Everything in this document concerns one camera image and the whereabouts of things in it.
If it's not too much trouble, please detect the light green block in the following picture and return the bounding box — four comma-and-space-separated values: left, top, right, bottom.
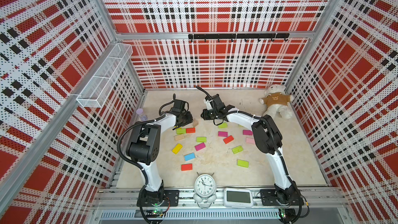
196, 137, 207, 143
218, 122, 228, 129
232, 145, 244, 154
176, 129, 186, 135
237, 159, 249, 168

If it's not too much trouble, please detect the purple sand hourglass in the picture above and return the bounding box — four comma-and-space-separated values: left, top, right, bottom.
136, 108, 148, 121

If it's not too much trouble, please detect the white wire mesh basket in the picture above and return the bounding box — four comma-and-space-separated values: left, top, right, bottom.
77, 43, 132, 108

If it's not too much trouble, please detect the light green block top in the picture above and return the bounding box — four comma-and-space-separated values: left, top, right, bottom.
218, 122, 228, 129

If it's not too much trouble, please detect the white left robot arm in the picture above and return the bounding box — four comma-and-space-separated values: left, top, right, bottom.
117, 94, 193, 208

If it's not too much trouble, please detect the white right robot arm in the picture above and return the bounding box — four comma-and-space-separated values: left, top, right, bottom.
196, 86, 304, 206

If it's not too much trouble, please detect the white twin-bell alarm clock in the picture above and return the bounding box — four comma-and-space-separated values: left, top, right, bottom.
193, 174, 217, 209

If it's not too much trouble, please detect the blue rectangular block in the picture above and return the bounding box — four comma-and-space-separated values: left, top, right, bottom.
184, 153, 195, 161

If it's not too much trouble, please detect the white digital clock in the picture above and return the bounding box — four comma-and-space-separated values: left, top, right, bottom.
223, 188, 254, 208

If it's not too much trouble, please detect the magenta block far right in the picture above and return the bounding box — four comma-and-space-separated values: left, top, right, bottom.
243, 130, 253, 136

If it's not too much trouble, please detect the natural wood triangle block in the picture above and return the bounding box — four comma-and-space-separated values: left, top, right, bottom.
193, 119, 199, 128

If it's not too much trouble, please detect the black wall hook rail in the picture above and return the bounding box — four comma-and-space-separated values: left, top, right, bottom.
188, 33, 290, 40

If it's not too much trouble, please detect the red block front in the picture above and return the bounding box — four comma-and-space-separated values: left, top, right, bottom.
181, 163, 193, 171

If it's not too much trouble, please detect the magenta block under arm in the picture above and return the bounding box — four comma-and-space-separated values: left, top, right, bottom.
218, 131, 228, 138

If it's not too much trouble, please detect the red block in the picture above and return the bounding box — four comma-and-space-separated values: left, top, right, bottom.
185, 128, 196, 134
223, 135, 234, 144
181, 163, 193, 171

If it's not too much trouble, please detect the natural wood rectangular block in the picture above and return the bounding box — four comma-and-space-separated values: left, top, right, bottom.
174, 134, 185, 141

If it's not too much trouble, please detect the magenta rectangular block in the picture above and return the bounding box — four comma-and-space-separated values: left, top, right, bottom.
194, 143, 206, 151

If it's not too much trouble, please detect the white teddy bear brown shirt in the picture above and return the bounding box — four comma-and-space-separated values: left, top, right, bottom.
259, 85, 294, 119

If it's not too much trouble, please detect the pink block right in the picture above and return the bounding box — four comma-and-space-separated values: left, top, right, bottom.
246, 138, 256, 144

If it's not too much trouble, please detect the yellow rectangular block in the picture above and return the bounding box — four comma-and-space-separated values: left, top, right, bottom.
172, 143, 183, 155

